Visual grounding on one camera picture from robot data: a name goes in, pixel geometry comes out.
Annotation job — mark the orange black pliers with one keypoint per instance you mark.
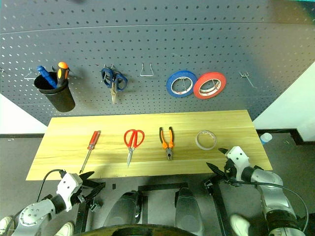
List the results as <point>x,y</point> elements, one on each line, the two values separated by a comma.
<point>168,149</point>

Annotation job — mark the white tape roll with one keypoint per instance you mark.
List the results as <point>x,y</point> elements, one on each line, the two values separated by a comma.
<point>205,148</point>

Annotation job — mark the black metal table frame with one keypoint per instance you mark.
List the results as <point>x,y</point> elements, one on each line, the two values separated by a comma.
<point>160,188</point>

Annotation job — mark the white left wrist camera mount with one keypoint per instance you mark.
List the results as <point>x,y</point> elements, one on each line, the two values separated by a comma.
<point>67,186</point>

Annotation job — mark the grey pegboard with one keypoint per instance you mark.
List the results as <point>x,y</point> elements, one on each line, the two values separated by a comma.
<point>157,46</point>

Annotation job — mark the metal table clamp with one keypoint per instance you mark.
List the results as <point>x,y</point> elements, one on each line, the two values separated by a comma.
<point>94,206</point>
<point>208,185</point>

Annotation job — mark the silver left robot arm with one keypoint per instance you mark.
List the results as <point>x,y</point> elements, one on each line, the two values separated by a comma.
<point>34,214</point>

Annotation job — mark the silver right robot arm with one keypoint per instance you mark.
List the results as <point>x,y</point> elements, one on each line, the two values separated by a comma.
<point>273,196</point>

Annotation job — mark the dark grey rounded shape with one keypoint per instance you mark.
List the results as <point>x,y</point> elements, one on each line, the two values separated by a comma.
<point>188,211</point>
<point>123,209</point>

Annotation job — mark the blue tape roll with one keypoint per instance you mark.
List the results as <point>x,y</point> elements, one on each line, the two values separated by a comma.
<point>169,85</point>

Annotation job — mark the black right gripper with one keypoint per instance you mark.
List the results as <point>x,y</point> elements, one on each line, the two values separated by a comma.
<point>230,173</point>

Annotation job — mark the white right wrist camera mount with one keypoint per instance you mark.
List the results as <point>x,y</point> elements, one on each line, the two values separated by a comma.
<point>237,157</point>

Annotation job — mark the metal double prong pegboard hook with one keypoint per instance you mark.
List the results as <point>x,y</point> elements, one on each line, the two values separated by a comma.
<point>246,75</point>

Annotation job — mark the small clear plastic bottle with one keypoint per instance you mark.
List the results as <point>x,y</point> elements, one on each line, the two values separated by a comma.
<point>266,138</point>

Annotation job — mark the red tape roll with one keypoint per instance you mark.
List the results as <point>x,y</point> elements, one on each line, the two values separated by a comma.
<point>197,89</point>

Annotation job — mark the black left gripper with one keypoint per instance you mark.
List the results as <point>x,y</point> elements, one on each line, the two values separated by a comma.
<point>82,193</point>

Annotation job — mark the black cup holder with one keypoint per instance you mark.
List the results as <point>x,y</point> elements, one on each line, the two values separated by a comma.
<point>61,100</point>

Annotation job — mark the white shoe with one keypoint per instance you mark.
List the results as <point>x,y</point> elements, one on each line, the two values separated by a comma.
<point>240,223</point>
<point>65,229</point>
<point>6,223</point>

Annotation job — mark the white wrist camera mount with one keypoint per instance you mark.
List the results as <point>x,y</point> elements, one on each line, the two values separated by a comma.
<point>67,186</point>
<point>237,157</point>

